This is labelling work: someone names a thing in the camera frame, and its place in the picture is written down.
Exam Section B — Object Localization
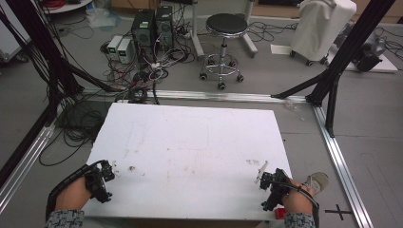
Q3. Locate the black computer tower green label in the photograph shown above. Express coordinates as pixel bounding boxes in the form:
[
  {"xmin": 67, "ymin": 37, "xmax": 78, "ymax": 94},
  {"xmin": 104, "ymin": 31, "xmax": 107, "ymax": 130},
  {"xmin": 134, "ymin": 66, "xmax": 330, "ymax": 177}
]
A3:
[{"xmin": 130, "ymin": 9, "xmax": 157, "ymax": 64}]

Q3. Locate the white bench power supply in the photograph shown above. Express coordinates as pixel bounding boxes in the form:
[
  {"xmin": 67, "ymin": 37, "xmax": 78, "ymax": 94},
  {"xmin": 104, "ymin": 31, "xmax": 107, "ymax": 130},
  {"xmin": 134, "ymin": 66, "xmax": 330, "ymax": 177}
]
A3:
[
  {"xmin": 116, "ymin": 38, "xmax": 133, "ymax": 65},
  {"xmin": 106, "ymin": 34, "xmax": 124, "ymax": 55}
]

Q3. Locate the black metal frame leg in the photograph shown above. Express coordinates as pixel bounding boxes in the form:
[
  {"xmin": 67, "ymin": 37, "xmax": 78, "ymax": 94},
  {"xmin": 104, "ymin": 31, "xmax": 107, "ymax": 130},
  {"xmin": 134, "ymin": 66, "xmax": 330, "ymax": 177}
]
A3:
[
  {"xmin": 0, "ymin": 0, "xmax": 123, "ymax": 127},
  {"xmin": 270, "ymin": 0, "xmax": 397, "ymax": 138}
]

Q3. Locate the aluminium floor rail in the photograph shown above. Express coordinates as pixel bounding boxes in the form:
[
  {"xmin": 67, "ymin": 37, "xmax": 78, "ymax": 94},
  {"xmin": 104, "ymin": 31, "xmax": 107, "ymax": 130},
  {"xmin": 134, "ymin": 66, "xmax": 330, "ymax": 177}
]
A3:
[
  {"xmin": 311, "ymin": 104, "xmax": 375, "ymax": 228},
  {"xmin": 0, "ymin": 123, "xmax": 57, "ymax": 214},
  {"xmin": 81, "ymin": 87, "xmax": 309, "ymax": 105}
]

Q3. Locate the white round table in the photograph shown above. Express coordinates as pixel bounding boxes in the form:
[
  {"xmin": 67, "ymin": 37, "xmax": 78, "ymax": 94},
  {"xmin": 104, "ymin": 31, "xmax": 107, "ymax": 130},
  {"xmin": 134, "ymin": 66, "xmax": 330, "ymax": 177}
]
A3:
[{"xmin": 40, "ymin": 0, "xmax": 95, "ymax": 14}]

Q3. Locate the person's left hand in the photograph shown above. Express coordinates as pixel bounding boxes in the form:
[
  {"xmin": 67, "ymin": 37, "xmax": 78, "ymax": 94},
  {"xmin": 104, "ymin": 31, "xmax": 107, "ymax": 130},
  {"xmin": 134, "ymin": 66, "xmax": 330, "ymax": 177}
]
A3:
[{"xmin": 54, "ymin": 176, "xmax": 93, "ymax": 212}]

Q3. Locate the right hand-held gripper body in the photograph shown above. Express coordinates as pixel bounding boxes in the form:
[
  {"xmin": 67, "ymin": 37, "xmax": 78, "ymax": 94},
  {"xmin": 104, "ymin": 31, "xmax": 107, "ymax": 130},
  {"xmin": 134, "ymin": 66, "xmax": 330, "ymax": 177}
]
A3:
[{"xmin": 259, "ymin": 167, "xmax": 293, "ymax": 213}]

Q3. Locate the black round swivel stool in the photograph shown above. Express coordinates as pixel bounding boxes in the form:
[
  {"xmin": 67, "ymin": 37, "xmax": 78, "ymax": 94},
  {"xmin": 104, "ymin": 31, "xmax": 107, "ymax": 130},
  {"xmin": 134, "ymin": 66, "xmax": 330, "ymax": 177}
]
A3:
[{"xmin": 199, "ymin": 12, "xmax": 250, "ymax": 91}]

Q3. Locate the black and grey machine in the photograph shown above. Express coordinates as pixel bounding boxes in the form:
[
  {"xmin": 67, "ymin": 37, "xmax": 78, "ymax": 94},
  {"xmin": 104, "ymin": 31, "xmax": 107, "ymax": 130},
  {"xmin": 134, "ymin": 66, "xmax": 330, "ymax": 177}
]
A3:
[{"xmin": 352, "ymin": 30, "xmax": 388, "ymax": 73}]

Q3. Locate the white flat floor board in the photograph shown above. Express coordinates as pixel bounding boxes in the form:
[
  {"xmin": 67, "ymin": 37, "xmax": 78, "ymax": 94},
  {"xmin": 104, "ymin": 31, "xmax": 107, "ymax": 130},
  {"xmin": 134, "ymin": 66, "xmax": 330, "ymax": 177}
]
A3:
[{"xmin": 327, "ymin": 47, "xmax": 399, "ymax": 74}]

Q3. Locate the white covered cart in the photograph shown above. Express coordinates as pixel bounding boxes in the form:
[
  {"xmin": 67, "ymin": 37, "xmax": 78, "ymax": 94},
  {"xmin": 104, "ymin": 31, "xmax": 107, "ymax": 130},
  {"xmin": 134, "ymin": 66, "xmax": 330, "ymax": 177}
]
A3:
[{"xmin": 289, "ymin": 0, "xmax": 357, "ymax": 67}]

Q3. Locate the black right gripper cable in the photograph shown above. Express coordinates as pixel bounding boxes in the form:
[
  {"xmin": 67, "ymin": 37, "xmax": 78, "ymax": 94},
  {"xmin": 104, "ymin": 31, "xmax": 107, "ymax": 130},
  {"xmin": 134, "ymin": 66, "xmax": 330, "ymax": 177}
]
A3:
[{"xmin": 278, "ymin": 180, "xmax": 320, "ymax": 228}]

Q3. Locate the tangle of black cables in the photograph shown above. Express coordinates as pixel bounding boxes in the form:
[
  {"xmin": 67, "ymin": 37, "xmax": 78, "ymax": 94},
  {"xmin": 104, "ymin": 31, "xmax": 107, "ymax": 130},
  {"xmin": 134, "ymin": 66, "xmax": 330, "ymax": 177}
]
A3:
[{"xmin": 38, "ymin": 100, "xmax": 110, "ymax": 167}]

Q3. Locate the person's right hand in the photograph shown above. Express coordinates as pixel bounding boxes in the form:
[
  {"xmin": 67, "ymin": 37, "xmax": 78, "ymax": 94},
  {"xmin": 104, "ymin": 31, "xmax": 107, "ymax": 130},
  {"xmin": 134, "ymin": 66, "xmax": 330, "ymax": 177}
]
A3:
[{"xmin": 280, "ymin": 178, "xmax": 316, "ymax": 217}]

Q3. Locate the white paper sheet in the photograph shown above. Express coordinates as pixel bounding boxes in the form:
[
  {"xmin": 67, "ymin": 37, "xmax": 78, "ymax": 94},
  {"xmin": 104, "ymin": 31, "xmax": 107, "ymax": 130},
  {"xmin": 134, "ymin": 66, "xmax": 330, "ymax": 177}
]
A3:
[{"xmin": 270, "ymin": 44, "xmax": 293, "ymax": 56}]

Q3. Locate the white stand leg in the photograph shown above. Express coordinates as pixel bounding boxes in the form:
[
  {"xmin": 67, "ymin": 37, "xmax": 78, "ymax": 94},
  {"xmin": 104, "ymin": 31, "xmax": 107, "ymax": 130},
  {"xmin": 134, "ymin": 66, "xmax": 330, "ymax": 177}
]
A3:
[
  {"xmin": 189, "ymin": 0, "xmax": 206, "ymax": 59},
  {"xmin": 241, "ymin": 0, "xmax": 259, "ymax": 59}
]

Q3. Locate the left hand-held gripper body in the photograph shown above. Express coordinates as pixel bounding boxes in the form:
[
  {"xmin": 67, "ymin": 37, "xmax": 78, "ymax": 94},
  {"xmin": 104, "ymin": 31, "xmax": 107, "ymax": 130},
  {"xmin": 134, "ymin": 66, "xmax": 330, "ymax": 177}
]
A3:
[{"xmin": 84, "ymin": 160, "xmax": 116, "ymax": 204}]

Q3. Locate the person's grey shoe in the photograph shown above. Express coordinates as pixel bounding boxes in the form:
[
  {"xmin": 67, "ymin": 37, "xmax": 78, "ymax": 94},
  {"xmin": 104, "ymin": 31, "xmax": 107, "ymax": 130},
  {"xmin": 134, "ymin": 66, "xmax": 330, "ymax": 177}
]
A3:
[{"xmin": 303, "ymin": 171, "xmax": 330, "ymax": 196}]

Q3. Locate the clear plastic bag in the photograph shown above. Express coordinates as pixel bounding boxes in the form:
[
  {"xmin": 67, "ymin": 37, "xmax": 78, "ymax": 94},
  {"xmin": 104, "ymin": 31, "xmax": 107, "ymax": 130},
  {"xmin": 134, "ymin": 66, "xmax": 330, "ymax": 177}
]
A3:
[{"xmin": 85, "ymin": 7, "xmax": 122, "ymax": 30}]

